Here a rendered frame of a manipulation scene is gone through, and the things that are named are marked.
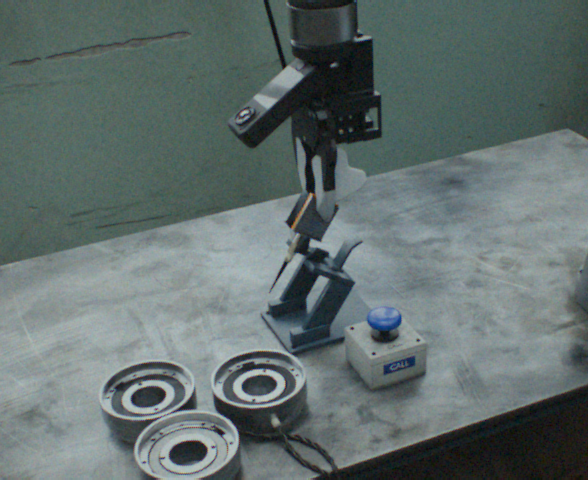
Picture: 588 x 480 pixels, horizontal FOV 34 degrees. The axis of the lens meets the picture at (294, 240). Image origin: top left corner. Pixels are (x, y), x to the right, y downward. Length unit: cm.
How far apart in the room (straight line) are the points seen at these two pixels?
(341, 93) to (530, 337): 37
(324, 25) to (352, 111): 11
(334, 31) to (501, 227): 51
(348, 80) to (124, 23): 154
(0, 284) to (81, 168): 128
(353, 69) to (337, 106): 5
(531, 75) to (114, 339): 217
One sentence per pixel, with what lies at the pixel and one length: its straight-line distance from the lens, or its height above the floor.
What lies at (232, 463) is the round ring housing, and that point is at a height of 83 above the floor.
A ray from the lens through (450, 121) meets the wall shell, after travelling 306.
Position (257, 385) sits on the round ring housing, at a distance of 110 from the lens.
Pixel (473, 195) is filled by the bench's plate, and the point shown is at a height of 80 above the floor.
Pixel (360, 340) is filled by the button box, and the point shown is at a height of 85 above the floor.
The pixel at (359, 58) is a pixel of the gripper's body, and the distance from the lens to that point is 107.
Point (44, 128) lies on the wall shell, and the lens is 261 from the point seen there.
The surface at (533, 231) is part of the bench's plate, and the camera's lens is 143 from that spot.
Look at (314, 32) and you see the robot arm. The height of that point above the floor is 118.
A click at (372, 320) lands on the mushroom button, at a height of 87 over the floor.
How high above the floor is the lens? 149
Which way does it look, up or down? 29 degrees down
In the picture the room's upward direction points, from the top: 4 degrees counter-clockwise
